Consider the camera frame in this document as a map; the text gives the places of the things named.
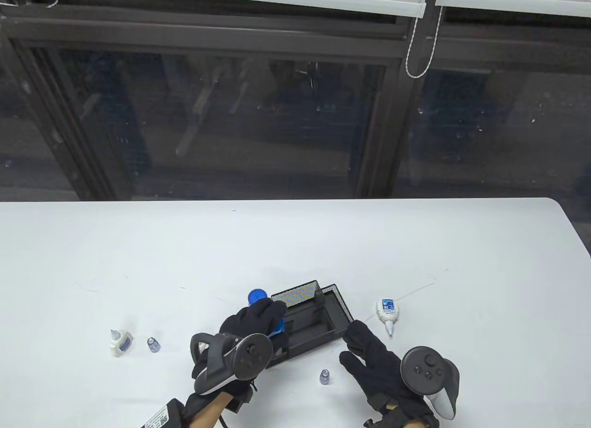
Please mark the black mesh desk organizer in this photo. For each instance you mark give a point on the black mesh desk organizer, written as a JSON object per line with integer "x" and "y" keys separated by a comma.
{"x": 323, "y": 322}

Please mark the person's right forearm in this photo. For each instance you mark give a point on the person's right forearm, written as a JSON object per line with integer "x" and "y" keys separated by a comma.
{"x": 394, "y": 405}

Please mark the person's right hand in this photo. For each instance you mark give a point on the person's right hand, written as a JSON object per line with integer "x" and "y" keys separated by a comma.
{"x": 374, "y": 368}

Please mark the dark window frame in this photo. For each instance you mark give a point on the dark window frame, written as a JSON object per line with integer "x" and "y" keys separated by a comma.
{"x": 208, "y": 31}

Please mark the person's left forearm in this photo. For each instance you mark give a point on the person's left forearm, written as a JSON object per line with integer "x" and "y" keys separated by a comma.
{"x": 205, "y": 414}

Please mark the blue bottle cap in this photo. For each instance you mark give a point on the blue bottle cap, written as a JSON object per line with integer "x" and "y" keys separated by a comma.
{"x": 256, "y": 296}
{"x": 278, "y": 328}

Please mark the black wrist camera unit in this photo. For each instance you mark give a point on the black wrist camera unit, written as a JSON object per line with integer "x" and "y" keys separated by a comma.
{"x": 161, "y": 416}

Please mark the small clear cap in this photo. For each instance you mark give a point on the small clear cap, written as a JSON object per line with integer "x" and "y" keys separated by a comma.
{"x": 153, "y": 346}

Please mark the person's left hand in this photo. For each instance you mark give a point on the person's left hand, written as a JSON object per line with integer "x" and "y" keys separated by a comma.
{"x": 251, "y": 319}

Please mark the small white glue bottle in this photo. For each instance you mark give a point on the small white glue bottle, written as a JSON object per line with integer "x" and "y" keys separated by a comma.
{"x": 386, "y": 309}
{"x": 122, "y": 344}

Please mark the black white tracking controller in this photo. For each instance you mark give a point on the black white tracking controller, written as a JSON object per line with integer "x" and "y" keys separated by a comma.
{"x": 251, "y": 356}
{"x": 422, "y": 368}

